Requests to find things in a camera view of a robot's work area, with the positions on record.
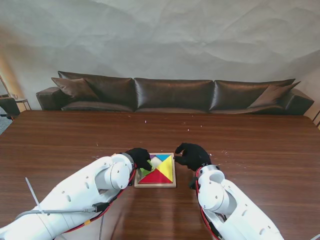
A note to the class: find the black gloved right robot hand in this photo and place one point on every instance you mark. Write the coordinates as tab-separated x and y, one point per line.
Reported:
196	157

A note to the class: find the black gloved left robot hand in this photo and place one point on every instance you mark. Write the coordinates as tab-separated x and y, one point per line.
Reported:
140	156

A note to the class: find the green tangram square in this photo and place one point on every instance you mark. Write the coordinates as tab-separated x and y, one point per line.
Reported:
145	170

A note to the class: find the small blue tangram triangle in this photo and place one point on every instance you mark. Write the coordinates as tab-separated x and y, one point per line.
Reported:
163	157

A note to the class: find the large red tangram triangle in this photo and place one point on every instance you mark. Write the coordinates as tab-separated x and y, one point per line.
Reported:
156	178

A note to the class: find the large yellow tangram triangle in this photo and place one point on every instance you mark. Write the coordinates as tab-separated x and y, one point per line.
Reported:
166	168

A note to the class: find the light wooden square tray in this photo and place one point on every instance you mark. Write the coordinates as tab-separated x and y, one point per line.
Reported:
155	185

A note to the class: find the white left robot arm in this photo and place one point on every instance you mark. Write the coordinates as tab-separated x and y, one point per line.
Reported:
75	195

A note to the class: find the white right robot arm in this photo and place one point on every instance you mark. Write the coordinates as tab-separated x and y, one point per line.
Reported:
225	205

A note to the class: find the dark brown leather sofa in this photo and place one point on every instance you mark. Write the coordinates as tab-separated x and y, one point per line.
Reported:
172	95

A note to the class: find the brown throw cushion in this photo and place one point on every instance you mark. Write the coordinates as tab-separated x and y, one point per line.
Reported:
271	96
75	88

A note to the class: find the white crumpled backdrop sheet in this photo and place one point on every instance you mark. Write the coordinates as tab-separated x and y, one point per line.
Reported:
160	37

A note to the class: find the small metal side table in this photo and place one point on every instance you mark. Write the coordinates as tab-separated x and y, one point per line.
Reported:
23	100

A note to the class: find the black chair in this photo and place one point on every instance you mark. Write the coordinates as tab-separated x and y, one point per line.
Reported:
8	106

